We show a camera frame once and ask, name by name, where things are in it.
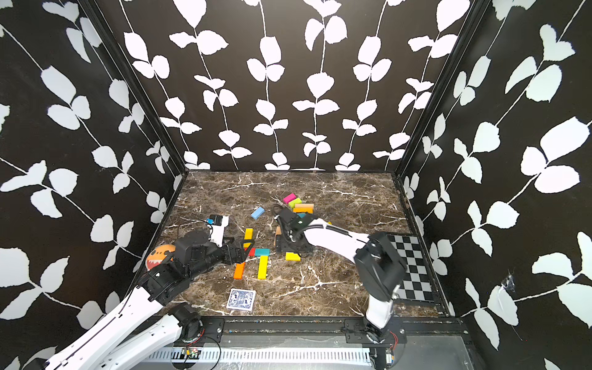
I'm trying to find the light blue block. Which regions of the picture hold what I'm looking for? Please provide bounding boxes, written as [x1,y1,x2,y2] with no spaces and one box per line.
[251,207,265,220]

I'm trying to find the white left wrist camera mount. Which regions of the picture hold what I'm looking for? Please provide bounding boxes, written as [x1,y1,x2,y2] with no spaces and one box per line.
[206,214,229,247]

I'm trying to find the lime green short block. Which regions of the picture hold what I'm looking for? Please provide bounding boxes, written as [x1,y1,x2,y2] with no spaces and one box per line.
[288,198,302,209]

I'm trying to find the black metal base rail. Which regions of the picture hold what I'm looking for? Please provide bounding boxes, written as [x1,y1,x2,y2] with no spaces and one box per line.
[92,315,473,352]

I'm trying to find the amber yellow long block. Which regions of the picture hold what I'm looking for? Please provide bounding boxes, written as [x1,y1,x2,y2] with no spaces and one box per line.
[294,208,314,214]

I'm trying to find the magenta block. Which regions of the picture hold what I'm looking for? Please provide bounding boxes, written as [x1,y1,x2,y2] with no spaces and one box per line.
[283,194,298,204]

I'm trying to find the black white checkerboard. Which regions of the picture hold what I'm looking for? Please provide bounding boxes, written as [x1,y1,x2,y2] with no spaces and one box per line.
[387,234,434,302]

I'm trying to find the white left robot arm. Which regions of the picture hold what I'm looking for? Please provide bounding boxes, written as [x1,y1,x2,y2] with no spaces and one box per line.
[43,231,255,369]

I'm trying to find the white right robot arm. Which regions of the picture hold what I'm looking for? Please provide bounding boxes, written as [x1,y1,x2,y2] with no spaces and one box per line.
[273,205,407,330]

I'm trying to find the orange block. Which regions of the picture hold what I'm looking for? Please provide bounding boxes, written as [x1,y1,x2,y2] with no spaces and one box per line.
[233,262,245,280]

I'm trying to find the teal block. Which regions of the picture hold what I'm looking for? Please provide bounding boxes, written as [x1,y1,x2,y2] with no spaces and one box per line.
[254,248,270,257]

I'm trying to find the blue playing card box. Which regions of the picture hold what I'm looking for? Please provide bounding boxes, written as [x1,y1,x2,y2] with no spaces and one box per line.
[226,288,256,311]

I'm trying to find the orange plush toy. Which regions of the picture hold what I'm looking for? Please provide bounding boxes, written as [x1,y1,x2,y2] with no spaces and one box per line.
[145,245,176,271]

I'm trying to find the amber yellow short block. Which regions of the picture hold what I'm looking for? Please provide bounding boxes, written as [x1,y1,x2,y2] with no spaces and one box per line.
[285,252,302,261]

